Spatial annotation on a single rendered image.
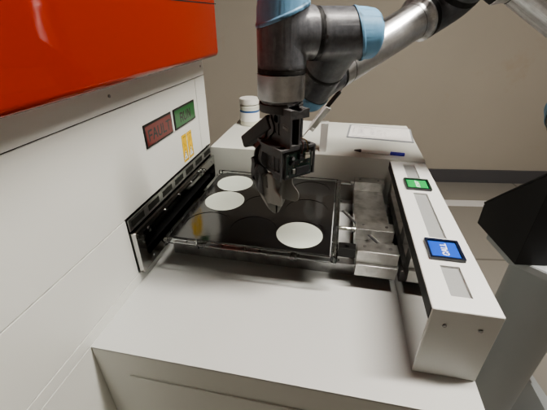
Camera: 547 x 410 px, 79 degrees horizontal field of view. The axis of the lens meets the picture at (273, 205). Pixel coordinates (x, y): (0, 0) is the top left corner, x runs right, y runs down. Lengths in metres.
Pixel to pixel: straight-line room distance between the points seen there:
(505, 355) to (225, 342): 0.84
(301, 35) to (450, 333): 0.47
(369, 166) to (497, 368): 0.70
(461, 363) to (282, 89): 0.49
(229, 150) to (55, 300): 0.64
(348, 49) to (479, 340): 0.46
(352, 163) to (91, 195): 0.68
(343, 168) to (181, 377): 0.67
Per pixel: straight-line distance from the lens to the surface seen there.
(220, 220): 0.78
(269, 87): 0.52
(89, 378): 0.72
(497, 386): 1.31
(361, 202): 0.91
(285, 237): 0.71
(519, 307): 1.11
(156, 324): 0.68
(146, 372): 0.68
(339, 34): 0.54
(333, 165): 0.99
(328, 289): 0.72
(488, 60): 3.21
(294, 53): 0.52
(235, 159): 1.04
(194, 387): 0.66
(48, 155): 0.54
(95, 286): 0.65
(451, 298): 0.55
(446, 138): 3.26
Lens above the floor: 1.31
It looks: 30 degrees down
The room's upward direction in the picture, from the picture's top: straight up
